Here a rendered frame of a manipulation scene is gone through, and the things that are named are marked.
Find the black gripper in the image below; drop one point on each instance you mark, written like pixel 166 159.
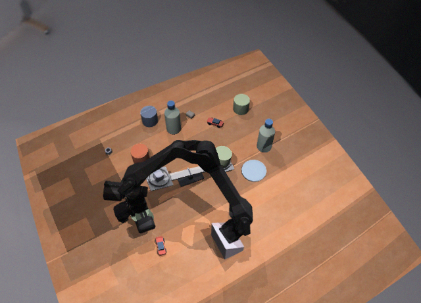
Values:
pixel 145 223

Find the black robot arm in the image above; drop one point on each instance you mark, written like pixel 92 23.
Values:
pixel 206 157

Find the blue cylinder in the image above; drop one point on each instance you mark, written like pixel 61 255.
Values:
pixel 149 116

